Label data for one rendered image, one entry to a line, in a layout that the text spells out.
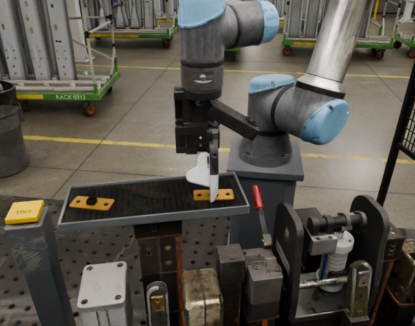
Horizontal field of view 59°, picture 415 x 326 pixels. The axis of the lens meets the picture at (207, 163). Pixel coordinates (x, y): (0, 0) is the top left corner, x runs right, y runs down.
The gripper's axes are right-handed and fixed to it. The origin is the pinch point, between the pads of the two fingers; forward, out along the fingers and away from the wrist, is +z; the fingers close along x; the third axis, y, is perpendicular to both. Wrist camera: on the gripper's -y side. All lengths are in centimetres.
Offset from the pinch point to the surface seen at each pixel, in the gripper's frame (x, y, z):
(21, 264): 6.6, 39.8, 14.5
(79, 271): -26, 42, 50
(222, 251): 10.1, -1.2, 9.7
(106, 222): 7.9, 20.6, 3.6
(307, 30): -630, -214, 77
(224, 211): 5.4, -2.0, 3.5
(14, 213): 4.0, 39.3, 3.5
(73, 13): -600, 194, 42
